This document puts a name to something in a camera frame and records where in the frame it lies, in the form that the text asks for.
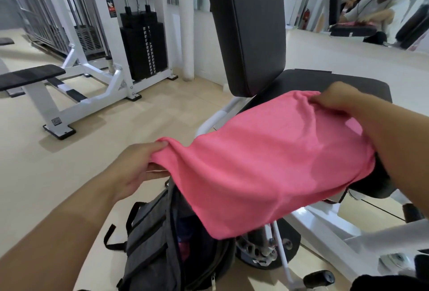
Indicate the person's right hand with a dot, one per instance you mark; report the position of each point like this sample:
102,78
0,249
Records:
335,98

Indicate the person's left hand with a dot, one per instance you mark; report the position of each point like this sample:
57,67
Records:
130,170

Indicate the grey backpack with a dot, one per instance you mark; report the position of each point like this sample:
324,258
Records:
150,243

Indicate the pink towel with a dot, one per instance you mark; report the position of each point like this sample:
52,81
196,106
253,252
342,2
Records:
183,250
268,166

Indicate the person's right forearm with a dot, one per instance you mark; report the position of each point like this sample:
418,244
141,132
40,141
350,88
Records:
399,146

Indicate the person's left forearm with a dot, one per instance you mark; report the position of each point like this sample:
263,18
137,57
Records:
57,240

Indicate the person's black shorts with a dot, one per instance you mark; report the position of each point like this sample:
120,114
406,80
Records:
388,283

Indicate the black seat pad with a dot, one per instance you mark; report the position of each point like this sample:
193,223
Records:
301,81

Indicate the black backrest pad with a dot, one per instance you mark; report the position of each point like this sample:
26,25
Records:
248,32

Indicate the black weight stack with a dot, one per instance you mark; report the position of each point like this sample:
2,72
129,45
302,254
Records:
142,46

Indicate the black bench pad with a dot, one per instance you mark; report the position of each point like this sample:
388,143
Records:
6,41
31,77

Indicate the small black roller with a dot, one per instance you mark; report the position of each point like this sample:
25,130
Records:
422,265
413,213

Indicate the white vertical pipe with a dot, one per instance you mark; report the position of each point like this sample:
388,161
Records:
186,22

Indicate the grey metal railing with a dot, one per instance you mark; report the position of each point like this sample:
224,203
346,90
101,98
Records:
43,25

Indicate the white lever with black grip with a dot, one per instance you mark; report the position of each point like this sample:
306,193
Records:
318,279

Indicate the white weight machine frame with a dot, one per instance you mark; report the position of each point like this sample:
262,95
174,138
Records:
100,93

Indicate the wall mirror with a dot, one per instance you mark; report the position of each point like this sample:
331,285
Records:
355,2

